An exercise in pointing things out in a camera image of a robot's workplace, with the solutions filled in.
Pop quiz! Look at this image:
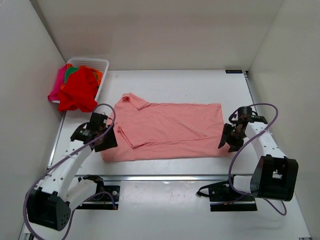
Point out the salmon pink polo shirt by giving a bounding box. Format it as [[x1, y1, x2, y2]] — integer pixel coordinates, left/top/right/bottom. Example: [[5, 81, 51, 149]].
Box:
[[101, 93, 228, 162]]

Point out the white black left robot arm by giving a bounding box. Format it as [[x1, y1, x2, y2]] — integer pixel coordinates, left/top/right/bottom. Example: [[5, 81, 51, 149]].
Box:
[[25, 113, 118, 231]]

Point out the dark label on table edge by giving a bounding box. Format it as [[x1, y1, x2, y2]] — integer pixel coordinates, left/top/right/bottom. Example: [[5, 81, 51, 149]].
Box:
[[225, 69, 243, 74]]

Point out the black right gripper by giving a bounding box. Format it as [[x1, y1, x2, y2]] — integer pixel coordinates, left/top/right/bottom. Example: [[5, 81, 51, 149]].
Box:
[[218, 123, 247, 152]]

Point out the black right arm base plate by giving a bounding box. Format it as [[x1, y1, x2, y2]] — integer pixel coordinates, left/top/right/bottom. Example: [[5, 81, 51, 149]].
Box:
[[196, 180, 258, 212]]

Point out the red t shirt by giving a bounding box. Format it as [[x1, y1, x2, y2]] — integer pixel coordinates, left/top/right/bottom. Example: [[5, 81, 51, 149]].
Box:
[[58, 67, 99, 113]]

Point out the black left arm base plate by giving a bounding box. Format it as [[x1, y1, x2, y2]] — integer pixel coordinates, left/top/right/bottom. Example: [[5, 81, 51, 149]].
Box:
[[76, 182, 121, 211]]

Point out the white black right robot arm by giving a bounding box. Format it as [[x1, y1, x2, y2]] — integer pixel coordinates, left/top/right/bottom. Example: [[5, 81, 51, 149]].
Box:
[[196, 105, 299, 205]]

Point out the white plastic laundry basket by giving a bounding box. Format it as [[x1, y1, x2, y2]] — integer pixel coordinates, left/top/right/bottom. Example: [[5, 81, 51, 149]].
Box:
[[66, 57, 110, 103]]

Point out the magenta pink t shirt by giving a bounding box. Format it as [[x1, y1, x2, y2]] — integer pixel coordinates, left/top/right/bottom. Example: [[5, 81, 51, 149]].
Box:
[[47, 63, 73, 103]]

